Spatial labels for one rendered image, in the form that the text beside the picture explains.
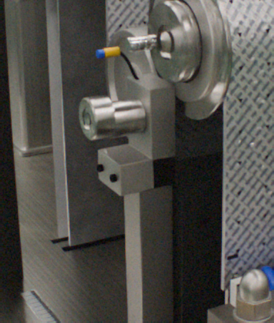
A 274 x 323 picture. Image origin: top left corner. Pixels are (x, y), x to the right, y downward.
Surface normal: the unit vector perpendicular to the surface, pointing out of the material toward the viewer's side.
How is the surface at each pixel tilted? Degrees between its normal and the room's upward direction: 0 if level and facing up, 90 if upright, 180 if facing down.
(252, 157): 90
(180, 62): 90
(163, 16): 90
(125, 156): 0
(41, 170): 0
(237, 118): 90
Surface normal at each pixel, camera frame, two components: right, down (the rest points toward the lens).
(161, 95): 0.45, 0.29
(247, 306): -0.55, 0.30
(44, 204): -0.02, -0.94
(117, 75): -0.89, 0.17
